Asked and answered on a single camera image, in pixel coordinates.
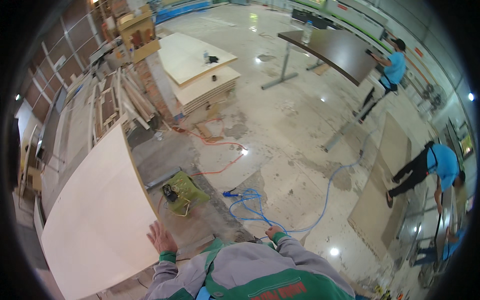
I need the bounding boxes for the person's left hand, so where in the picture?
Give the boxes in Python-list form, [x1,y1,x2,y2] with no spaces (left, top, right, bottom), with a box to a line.
[146,220,178,254]

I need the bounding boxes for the large white board panel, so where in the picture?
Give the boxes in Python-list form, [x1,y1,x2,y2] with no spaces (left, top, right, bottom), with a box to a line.
[40,123,161,300]

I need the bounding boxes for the blue air hose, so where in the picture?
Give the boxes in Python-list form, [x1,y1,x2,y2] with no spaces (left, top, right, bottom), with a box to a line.
[223,127,379,239]

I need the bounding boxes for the grey metal bar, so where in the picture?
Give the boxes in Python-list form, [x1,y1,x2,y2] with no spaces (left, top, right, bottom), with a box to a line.
[145,167,183,190]

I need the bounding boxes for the wooden scrap pieces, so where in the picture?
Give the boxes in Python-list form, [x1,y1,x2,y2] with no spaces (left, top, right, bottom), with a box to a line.
[194,121,224,143]

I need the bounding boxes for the person's body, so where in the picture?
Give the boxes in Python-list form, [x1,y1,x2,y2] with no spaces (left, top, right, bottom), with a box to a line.
[144,237,356,300]

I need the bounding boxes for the heap of wooden offcuts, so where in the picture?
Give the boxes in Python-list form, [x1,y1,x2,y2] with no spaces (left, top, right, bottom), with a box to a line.
[87,67,159,151]

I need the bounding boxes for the brick column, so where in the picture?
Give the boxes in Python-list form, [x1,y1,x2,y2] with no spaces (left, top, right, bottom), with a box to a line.
[134,52,181,125]

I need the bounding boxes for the stack of light wooden boards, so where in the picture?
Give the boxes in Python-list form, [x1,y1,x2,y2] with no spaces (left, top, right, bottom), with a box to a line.
[157,32,242,116]

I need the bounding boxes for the grey workshop machine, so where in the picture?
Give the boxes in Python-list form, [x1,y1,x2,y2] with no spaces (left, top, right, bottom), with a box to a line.
[89,40,131,73]

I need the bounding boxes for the yellow wooden cabinet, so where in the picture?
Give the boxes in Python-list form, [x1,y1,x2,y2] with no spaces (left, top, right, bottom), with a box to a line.
[117,7,161,64]

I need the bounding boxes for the blue machine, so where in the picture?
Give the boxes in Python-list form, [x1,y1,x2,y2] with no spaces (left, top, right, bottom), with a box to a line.
[155,0,213,24]

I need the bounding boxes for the beige board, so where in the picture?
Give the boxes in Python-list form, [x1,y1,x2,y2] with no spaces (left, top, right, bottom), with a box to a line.
[347,112,413,260]

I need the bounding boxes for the clear water bottle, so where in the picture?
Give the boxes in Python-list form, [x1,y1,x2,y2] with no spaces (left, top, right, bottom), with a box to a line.
[301,20,313,45]

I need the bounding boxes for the brown table with metal legs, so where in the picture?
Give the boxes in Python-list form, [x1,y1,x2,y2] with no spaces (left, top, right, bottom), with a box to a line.
[261,29,380,153]

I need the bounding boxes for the metal work stand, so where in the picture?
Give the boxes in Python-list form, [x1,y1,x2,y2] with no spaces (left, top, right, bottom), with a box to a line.
[397,187,459,287]

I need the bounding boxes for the long green white machine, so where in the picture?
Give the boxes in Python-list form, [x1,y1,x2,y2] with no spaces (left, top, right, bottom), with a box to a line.
[292,0,392,51]

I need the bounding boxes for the standing fans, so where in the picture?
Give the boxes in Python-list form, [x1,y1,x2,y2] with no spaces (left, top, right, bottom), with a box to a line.
[421,83,444,110]

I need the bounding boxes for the orange cable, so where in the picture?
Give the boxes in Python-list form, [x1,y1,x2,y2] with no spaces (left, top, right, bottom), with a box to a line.
[172,118,249,177]

